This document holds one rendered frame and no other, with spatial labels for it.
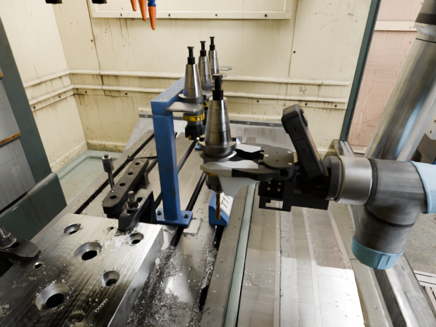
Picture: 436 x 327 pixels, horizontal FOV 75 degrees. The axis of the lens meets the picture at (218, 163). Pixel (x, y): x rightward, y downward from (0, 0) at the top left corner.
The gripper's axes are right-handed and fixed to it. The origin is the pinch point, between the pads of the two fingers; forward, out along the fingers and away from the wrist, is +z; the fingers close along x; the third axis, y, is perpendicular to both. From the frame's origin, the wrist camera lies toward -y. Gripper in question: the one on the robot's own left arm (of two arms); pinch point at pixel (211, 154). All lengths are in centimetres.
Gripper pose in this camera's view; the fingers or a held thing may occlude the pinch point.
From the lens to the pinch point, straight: 47.5
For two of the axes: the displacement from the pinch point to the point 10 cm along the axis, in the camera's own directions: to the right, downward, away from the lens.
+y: -0.1, 8.7, 4.9
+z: -9.8, -1.0, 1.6
